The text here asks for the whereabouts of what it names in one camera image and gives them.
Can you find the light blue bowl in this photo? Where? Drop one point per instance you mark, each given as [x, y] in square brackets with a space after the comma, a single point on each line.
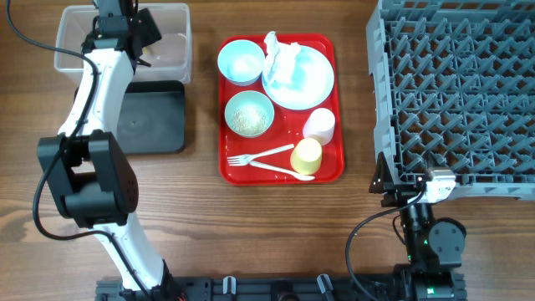
[241, 62]

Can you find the clear plastic waste bin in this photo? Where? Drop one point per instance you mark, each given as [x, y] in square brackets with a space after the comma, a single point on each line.
[170, 58]

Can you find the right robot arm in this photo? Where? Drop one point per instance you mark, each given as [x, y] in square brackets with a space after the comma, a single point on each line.
[434, 245]

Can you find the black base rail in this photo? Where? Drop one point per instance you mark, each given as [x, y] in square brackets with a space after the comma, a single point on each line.
[276, 288]

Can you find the white plastic fork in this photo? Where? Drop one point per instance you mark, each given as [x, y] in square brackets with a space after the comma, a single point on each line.
[245, 159]

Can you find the white napkin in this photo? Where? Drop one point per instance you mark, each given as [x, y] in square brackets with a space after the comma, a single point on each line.
[280, 60]

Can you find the red serving tray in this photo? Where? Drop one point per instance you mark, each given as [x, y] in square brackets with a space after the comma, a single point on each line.
[286, 129]

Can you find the yellow plastic cup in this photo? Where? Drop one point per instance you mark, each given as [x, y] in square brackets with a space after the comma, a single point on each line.
[307, 156]

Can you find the green bowl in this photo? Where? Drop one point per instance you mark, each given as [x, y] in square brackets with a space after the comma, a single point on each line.
[249, 97]

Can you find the black plastic tray bin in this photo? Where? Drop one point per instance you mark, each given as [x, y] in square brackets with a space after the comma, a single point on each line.
[150, 118]

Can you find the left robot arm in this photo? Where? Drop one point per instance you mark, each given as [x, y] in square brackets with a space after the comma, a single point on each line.
[90, 179]

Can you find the pink plastic cup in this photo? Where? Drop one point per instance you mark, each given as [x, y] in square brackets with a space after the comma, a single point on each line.
[320, 126]

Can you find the pile of white rice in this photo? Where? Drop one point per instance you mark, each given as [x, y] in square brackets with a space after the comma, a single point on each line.
[249, 120]

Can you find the white plastic spoon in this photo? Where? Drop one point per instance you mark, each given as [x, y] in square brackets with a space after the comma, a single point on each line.
[281, 170]

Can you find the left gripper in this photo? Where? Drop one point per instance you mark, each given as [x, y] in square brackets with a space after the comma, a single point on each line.
[147, 26]

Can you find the light blue plate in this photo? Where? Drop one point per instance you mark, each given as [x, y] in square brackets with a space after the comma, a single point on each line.
[311, 82]

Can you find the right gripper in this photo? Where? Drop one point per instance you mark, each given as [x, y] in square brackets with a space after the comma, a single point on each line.
[383, 183]

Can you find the grey dishwasher rack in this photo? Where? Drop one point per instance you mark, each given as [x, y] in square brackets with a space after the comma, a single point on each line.
[454, 83]

